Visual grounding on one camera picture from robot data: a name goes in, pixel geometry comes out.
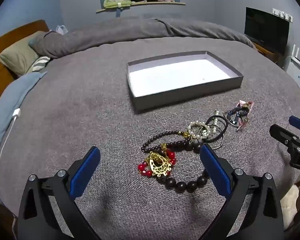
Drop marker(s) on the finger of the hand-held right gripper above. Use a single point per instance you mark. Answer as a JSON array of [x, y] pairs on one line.
[[298, 122], [280, 133]]

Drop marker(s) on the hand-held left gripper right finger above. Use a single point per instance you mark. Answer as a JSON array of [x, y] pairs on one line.
[[215, 167]]

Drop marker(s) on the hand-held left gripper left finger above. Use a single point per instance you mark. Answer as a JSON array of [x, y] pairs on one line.
[[86, 170]]

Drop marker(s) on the large silver hoop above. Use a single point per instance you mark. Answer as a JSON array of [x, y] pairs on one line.
[[222, 142]]

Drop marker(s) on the gold pearl hairpin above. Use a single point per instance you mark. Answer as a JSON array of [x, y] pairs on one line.
[[216, 122]]

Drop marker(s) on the pink hair clip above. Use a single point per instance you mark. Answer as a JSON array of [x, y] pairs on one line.
[[242, 102]]

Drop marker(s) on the red bead gold earrings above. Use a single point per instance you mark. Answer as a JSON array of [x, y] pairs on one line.
[[160, 167]]

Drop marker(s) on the grey cardboard box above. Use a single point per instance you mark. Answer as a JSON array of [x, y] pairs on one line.
[[170, 75]]

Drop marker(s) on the cream fluffy cloth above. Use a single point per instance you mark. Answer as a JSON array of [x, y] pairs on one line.
[[288, 200]]

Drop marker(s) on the white wifi router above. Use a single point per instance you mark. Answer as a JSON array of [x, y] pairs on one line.
[[297, 77]]

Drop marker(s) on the grey blanket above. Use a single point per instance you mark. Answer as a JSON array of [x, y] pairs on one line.
[[77, 117]]

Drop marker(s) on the wooden stand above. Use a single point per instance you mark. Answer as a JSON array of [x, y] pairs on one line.
[[265, 51]]

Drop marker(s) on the black monitor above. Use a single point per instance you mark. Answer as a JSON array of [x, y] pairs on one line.
[[265, 27]]

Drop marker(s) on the blue cloth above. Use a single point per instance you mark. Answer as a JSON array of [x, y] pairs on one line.
[[10, 97]]

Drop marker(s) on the striped pillow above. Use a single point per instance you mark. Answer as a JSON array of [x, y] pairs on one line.
[[40, 63]]

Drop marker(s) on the olive pillow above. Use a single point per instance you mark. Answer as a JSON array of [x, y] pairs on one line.
[[17, 55]]

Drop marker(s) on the white plastic bag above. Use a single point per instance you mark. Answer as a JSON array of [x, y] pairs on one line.
[[62, 30]]

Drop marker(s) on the wooden headboard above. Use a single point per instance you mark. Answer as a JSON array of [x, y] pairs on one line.
[[12, 35]]

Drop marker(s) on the green cloth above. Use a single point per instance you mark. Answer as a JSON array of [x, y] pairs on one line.
[[115, 2]]

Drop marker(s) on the white wall hook rail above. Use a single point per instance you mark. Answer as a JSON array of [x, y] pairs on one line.
[[282, 13]]

